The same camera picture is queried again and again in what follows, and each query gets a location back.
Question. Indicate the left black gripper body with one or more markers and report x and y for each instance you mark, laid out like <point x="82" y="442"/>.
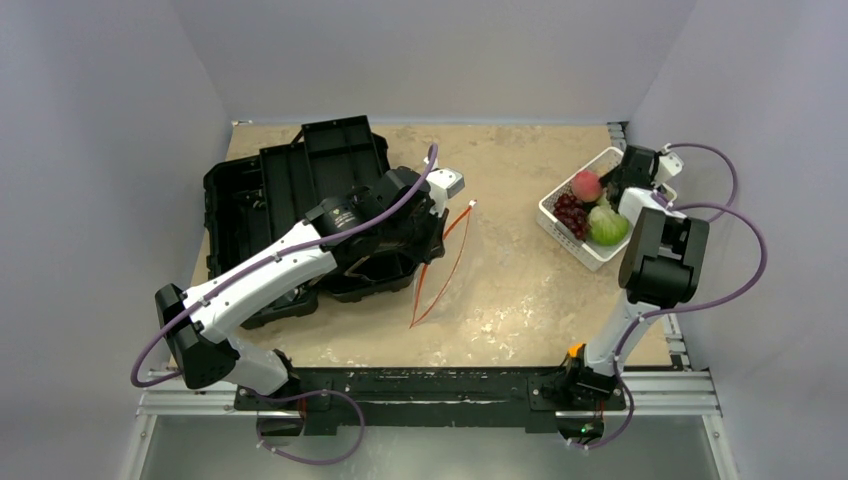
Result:
<point x="415" y="237"/>

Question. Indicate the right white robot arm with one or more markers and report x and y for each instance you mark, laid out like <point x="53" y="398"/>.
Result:
<point x="660" y="268"/>

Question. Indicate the black toolbox tray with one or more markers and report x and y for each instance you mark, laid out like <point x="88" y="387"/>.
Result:
<point x="329" y="159"/>

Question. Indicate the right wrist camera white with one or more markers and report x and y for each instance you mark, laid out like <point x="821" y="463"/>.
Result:
<point x="668" y="165"/>

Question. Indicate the dark red grapes bunch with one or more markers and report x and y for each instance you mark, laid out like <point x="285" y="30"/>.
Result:
<point x="569" y="211"/>

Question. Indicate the green cabbage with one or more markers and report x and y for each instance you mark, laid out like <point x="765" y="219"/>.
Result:
<point x="607" y="227"/>

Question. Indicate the pink peach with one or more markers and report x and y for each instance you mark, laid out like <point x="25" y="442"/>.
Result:
<point x="586" y="186"/>

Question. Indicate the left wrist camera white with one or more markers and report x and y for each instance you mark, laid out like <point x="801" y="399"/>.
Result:
<point x="444" y="184"/>

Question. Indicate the clear zip bag orange zipper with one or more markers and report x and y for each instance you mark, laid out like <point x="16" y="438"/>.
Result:
<point x="442" y="288"/>

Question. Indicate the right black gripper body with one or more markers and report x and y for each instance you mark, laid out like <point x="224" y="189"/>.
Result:
<point x="631" y="169"/>

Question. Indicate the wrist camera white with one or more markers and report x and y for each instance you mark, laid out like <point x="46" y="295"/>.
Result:
<point x="444" y="184"/>
<point x="668" y="165"/>

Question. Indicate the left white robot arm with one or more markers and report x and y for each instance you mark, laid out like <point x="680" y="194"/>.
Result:
<point x="198" y="323"/>

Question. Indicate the black plastic toolbox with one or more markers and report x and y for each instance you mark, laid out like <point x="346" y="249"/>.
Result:
<point x="237" y="221"/>

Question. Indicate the orange emergency button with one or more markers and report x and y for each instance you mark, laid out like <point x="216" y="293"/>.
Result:
<point x="575" y="351"/>

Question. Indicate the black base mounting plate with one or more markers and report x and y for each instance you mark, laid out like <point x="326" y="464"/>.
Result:
<point x="345" y="411"/>

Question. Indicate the aluminium frame rail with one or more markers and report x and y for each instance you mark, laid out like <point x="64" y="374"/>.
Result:
<point x="647" y="391"/>

